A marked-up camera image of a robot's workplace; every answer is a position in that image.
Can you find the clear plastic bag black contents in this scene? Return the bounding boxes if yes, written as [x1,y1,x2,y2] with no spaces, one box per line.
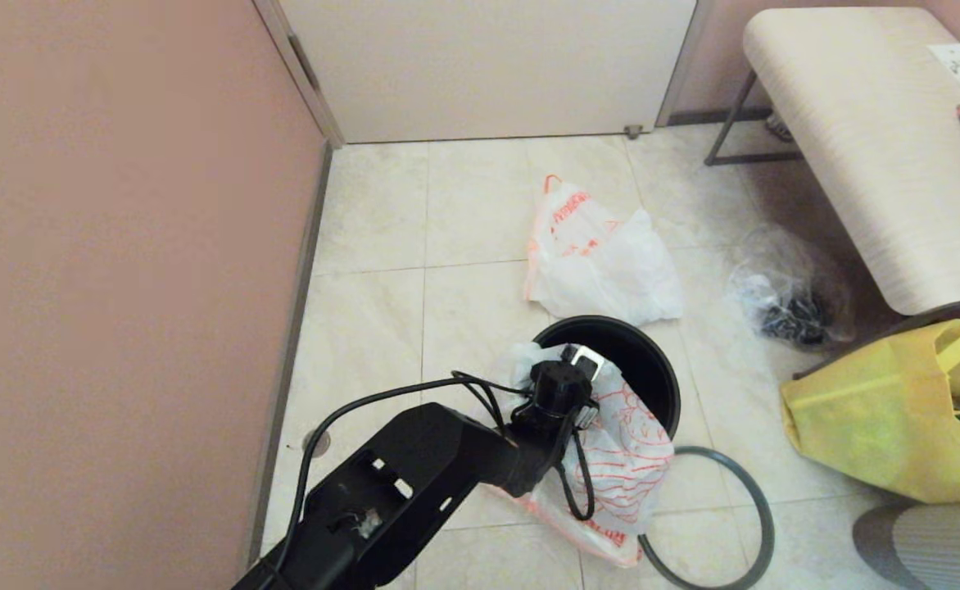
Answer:
[724,225,854,349]

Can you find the white red-print trash bag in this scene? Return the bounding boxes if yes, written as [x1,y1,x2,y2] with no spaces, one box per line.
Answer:
[480,340,676,569]
[524,172,687,327]

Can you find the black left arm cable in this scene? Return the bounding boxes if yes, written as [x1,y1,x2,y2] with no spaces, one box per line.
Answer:
[271,370,597,590]

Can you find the black trash bin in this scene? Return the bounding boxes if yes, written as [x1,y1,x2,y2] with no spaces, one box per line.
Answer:
[532,315,682,439]

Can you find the yellow fabric bag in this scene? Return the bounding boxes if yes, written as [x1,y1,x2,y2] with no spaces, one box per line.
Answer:
[779,320,960,505]

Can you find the dark metal table frame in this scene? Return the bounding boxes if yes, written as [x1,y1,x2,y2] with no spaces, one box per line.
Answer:
[703,72,804,169]

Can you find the beige wood-grain table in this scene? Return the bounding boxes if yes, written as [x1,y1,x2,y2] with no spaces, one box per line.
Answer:
[742,7,960,383]

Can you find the grey striped rounded object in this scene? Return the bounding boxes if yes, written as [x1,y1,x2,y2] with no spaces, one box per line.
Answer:
[851,501,960,590]

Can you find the dark wall baseboard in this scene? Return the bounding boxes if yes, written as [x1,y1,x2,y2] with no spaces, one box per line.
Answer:
[238,143,335,574]

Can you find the white door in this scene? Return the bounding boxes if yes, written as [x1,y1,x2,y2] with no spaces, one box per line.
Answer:
[279,0,698,147]

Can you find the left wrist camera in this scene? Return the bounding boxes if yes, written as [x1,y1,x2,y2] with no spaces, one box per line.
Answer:
[528,343,609,423]

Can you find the grey bin rim ring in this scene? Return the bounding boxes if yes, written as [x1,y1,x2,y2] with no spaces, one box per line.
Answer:
[637,447,776,590]

